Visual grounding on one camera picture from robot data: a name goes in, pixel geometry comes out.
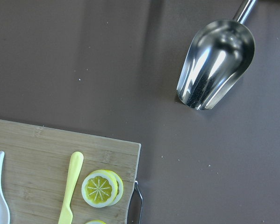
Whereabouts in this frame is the bamboo cutting board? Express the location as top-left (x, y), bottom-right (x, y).
top-left (0, 120), bottom-right (141, 224)

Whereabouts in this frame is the yellow plastic knife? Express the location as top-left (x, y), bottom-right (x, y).
top-left (58, 152), bottom-right (84, 224)

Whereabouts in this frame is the lemon slice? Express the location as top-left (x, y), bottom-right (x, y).
top-left (85, 220), bottom-right (106, 224)
top-left (81, 169), bottom-right (124, 208)

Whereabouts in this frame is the lower lemon slice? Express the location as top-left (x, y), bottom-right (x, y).
top-left (81, 169), bottom-right (124, 208)

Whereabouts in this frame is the steel scoop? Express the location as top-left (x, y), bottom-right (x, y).
top-left (176, 0), bottom-right (256, 110)

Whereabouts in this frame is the upper lemon slice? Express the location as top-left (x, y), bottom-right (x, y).
top-left (85, 220), bottom-right (106, 224)

